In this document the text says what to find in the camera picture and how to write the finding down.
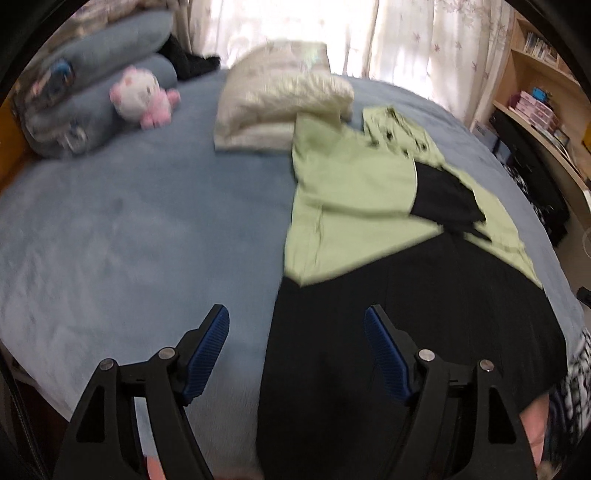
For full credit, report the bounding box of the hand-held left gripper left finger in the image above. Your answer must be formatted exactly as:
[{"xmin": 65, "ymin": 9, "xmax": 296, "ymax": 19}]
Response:
[{"xmin": 53, "ymin": 304, "xmax": 230, "ymax": 480}]

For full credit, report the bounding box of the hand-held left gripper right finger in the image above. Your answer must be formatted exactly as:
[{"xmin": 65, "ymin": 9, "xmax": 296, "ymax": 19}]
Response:
[{"xmin": 365, "ymin": 305, "xmax": 539, "ymax": 480}]

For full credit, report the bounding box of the green and black hooded jacket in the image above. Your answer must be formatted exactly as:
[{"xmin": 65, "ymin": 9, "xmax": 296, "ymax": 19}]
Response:
[{"xmin": 257, "ymin": 106, "xmax": 568, "ymax": 480}]

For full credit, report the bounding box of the black hanging bag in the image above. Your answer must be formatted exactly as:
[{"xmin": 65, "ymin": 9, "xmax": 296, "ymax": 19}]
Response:
[{"xmin": 489, "ymin": 111, "xmax": 571, "ymax": 245}]

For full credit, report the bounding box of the black white patterned cloth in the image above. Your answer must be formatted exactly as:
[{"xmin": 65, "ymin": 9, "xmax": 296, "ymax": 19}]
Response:
[{"xmin": 505, "ymin": 164, "xmax": 539, "ymax": 208}]

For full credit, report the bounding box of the bed with blue cover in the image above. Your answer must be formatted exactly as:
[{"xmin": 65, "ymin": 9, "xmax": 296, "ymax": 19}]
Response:
[{"xmin": 0, "ymin": 69, "xmax": 587, "ymax": 480}]

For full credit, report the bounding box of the white printed carton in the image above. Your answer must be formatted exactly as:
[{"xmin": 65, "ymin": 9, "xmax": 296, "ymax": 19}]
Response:
[{"xmin": 473, "ymin": 122, "xmax": 499, "ymax": 153}]

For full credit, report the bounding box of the stack of pink boxes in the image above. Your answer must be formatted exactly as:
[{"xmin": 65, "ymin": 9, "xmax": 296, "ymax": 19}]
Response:
[{"xmin": 515, "ymin": 90, "xmax": 559, "ymax": 130}]

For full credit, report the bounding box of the curved wooden bookshelf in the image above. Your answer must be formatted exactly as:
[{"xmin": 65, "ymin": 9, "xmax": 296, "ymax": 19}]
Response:
[{"xmin": 471, "ymin": 9, "xmax": 591, "ymax": 204}]

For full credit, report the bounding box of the row of small cases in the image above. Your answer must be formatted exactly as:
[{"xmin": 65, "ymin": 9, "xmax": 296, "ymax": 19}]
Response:
[{"xmin": 524, "ymin": 32, "xmax": 559, "ymax": 63}]

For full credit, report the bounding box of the cream puffer jacket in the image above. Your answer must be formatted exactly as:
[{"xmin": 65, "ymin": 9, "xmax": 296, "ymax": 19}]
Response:
[{"xmin": 213, "ymin": 41, "xmax": 355, "ymax": 152}]

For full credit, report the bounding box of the blue folded blanket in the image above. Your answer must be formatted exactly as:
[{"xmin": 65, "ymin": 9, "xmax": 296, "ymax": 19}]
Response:
[
  {"xmin": 21, "ymin": 55, "xmax": 178, "ymax": 158},
  {"xmin": 28, "ymin": 9, "xmax": 176, "ymax": 93}
]

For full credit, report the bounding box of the pink cat plush toy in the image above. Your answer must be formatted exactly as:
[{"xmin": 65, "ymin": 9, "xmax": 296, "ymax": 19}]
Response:
[{"xmin": 109, "ymin": 65, "xmax": 182, "ymax": 130}]

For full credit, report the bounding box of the orange wooden headboard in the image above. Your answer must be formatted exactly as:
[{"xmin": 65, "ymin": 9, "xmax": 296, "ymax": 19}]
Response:
[{"xmin": 0, "ymin": 106, "xmax": 28, "ymax": 195}]

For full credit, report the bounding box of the white leaf print curtain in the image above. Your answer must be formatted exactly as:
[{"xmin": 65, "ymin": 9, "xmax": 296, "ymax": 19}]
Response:
[
  {"xmin": 189, "ymin": 0, "xmax": 379, "ymax": 70},
  {"xmin": 369, "ymin": 0, "xmax": 515, "ymax": 130}
]

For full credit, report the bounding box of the black fuzzy cloth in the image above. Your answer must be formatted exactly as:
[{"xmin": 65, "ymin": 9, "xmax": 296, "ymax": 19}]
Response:
[{"xmin": 161, "ymin": 34, "xmax": 221, "ymax": 81}]

